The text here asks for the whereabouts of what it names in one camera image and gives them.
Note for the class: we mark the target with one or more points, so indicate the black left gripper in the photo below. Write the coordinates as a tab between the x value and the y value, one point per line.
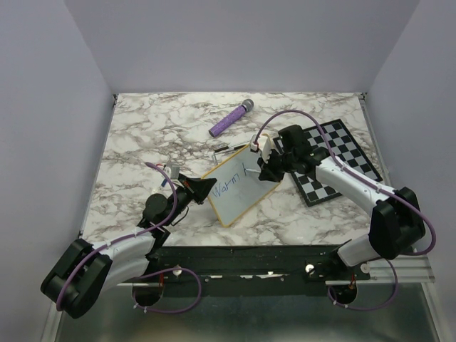
197	189

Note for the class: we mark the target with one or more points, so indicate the purple glitter microphone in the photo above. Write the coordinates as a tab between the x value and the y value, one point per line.
245	107

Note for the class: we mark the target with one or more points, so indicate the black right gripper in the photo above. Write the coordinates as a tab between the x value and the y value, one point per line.
267	170

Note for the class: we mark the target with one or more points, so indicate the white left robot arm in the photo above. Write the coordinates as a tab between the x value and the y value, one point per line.
85	270

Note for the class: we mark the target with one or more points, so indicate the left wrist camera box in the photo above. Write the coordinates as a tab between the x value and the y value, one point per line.
172	170

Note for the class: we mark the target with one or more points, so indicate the wire whiteboard stand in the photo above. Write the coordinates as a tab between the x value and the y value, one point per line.
228	149

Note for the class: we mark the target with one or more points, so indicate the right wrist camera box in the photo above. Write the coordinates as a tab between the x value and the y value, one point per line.
262	146

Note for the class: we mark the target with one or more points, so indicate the white marker pen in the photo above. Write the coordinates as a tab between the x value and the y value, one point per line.
252	171

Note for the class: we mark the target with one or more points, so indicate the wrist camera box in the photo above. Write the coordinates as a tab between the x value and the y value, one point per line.
172	170
262	146

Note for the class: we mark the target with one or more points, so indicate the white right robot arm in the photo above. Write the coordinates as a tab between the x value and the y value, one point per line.
395	223

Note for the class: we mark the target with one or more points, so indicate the yellow framed whiteboard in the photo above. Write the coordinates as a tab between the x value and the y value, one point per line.
236	192

